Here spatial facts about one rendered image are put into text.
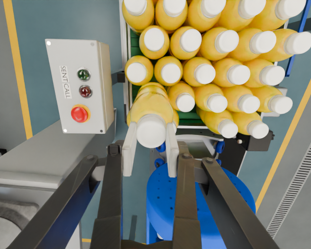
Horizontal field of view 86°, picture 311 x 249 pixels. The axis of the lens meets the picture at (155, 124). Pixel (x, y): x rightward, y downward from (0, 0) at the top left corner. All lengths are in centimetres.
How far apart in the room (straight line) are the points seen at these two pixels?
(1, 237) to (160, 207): 49
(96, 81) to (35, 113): 152
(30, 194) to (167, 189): 47
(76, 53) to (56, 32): 127
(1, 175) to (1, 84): 127
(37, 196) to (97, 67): 51
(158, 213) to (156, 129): 26
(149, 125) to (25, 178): 61
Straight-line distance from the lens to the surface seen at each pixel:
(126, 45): 49
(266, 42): 42
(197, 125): 54
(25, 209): 77
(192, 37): 37
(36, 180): 73
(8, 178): 78
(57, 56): 41
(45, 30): 169
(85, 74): 38
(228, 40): 39
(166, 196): 46
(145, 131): 21
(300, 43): 46
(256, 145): 61
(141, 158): 174
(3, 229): 75
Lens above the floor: 146
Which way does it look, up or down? 69 degrees down
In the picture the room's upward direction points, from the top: 179 degrees clockwise
